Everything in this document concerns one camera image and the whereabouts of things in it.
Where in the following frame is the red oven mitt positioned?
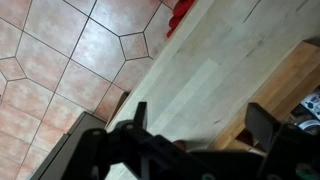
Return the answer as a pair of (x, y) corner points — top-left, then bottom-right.
(166, 0), (196, 39)

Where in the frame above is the grey metal cabinet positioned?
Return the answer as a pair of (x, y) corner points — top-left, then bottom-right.
(29, 111), (108, 180)

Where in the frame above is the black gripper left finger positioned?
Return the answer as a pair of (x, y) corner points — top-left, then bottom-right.
(133, 101), (148, 130)

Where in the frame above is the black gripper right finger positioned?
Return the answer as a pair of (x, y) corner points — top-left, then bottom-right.
(244, 102), (282, 153)

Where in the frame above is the wooden spice tray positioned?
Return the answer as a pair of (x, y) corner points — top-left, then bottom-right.
(207, 39), (320, 152)

